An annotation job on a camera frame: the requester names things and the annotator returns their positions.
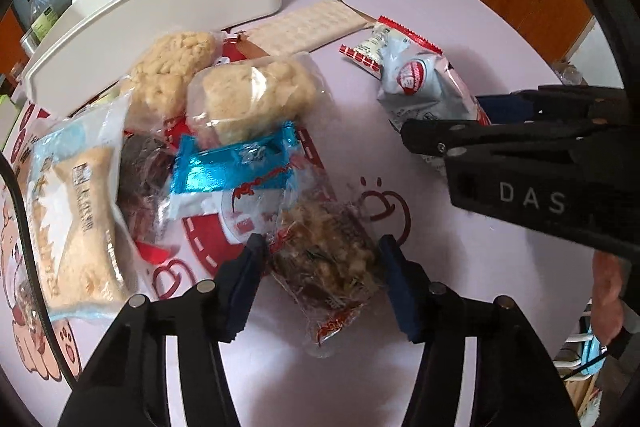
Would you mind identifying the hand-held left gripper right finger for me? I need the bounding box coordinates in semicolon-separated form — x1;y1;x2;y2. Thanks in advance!
377;234;581;427

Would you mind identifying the clear plastic bottle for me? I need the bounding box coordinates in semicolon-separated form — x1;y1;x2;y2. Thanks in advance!
552;63;583;86

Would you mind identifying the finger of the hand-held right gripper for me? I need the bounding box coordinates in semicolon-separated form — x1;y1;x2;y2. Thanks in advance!
400;117;592;158
474;88;592;124

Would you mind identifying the light blue bread packet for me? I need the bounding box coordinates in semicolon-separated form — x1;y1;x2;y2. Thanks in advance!
25;107;138;323

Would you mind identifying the white red snack packet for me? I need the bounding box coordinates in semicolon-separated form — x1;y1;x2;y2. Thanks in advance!
375;16;493;162

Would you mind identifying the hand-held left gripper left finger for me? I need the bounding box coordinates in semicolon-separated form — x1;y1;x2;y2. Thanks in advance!
57;233;271;427

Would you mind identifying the blue foil snack packet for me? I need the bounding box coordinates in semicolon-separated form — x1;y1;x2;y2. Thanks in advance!
170;121;301;195

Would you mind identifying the long cracker packet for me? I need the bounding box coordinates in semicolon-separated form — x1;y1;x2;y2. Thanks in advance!
237;0;378;58

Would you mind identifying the puffed rice snack packet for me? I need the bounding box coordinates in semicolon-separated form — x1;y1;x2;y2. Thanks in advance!
186;52;333;148
120;29;226;128

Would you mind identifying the black cable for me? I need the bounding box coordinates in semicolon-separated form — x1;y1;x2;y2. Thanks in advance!
0;154;68;380

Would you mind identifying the clear nut bar packet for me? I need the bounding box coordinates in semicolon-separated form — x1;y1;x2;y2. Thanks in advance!
222;167;388;360

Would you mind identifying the small white red packet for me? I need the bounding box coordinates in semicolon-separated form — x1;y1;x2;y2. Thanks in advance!
339;24;396;80

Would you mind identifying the person's right hand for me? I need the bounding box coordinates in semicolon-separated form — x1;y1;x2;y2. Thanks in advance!
591;251;627;346

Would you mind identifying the green label plastic bottle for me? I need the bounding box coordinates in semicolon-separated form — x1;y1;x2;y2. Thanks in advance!
27;0;61;42

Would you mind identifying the dark brown snack packet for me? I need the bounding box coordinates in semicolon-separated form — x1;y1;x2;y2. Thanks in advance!
116;132;176;248

